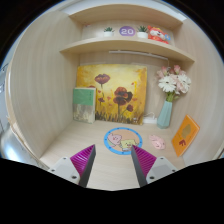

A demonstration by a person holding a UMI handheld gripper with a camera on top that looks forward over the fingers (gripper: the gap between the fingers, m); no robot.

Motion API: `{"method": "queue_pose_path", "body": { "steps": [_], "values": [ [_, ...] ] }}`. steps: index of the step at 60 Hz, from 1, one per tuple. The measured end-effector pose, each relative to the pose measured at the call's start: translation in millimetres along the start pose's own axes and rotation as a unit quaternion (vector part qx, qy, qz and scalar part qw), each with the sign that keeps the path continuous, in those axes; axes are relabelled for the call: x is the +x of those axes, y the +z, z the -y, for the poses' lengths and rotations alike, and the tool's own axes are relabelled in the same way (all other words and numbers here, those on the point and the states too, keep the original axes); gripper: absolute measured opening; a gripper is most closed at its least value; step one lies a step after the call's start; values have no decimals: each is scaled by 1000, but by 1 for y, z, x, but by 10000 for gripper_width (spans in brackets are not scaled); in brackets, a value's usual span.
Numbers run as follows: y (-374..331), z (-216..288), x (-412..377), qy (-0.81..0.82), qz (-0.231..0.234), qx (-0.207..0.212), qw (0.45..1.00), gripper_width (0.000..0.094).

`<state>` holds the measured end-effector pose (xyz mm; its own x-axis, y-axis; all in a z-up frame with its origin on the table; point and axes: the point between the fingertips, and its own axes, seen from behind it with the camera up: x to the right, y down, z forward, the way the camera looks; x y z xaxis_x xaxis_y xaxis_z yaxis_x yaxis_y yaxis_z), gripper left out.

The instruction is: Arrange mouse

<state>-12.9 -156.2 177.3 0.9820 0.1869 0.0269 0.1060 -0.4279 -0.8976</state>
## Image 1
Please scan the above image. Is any green book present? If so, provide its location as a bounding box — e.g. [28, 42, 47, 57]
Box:
[73, 87, 96, 124]

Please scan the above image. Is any wooden lower shelf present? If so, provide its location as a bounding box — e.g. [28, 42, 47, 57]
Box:
[61, 37, 195, 62]

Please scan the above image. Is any light blue ribbed vase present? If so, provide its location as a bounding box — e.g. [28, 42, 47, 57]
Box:
[157, 101, 173, 129]

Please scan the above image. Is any yellow poppy flower painting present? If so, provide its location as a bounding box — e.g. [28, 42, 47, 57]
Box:
[76, 64, 147, 125]

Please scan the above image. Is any wooden shelf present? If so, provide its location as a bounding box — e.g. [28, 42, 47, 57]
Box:
[70, 4, 183, 30]
[61, 37, 195, 62]

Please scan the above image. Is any round cartoon mouse pad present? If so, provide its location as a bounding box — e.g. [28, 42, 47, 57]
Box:
[104, 127, 143, 155]

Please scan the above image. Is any pink and white flower bouquet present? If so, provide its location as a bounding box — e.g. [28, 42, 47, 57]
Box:
[157, 65, 191, 102]

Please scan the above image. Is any white power adapter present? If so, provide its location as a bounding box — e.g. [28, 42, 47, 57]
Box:
[143, 112, 157, 124]

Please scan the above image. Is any small potted plant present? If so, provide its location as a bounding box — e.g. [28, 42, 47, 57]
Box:
[137, 26, 148, 39]
[104, 27, 114, 37]

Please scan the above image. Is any wooden upper shelf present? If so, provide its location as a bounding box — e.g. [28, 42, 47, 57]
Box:
[70, 4, 183, 30]

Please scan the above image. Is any left small potted plant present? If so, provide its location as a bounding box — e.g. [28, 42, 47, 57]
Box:
[104, 27, 114, 37]

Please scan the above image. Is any pink computer mouse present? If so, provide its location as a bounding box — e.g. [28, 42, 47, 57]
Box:
[149, 135, 166, 150]

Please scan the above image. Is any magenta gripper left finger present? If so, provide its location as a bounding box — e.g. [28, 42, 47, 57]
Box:
[48, 144, 97, 188]

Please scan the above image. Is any right small potted plant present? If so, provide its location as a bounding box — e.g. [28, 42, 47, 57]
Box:
[137, 26, 148, 39]

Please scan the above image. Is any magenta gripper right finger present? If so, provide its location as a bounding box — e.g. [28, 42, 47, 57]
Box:
[130, 144, 178, 188]

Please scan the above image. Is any orange book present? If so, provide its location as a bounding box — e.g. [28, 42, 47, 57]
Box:
[172, 115, 200, 157]

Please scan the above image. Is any purple round number sign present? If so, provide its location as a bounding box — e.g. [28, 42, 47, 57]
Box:
[119, 26, 135, 36]

